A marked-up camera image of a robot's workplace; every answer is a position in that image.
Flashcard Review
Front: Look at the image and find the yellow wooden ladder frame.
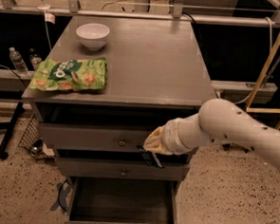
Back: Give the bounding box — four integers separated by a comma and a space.
243, 0, 280, 130

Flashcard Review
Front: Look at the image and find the grey open bottom drawer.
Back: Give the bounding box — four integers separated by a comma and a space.
64, 177, 177, 224

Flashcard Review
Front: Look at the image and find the clear plastic water bottle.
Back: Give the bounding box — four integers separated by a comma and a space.
9, 47, 29, 77

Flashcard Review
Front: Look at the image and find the grey metal rail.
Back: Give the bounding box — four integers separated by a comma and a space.
0, 6, 269, 28

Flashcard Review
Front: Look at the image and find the grey drawer cabinet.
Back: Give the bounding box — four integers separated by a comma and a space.
13, 11, 225, 224

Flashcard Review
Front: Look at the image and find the black wire basket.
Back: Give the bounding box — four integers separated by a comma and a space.
18, 115, 55, 160

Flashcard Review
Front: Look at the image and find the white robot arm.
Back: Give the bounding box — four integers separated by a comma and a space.
143, 99, 280, 171

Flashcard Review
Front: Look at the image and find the grey middle drawer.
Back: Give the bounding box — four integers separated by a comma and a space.
55, 158, 189, 182

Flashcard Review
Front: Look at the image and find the grey top drawer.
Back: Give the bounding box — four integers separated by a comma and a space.
39, 123, 149, 153

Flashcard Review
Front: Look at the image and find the black pole on floor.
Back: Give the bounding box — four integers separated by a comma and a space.
0, 102, 24, 159

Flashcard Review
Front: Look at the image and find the white ceramic bowl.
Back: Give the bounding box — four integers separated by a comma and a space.
76, 23, 110, 50

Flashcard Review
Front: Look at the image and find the green snack chip bag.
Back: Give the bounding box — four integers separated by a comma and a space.
29, 57, 107, 92

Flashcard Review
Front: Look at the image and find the white cable with tag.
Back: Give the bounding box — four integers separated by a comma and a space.
28, 0, 58, 51

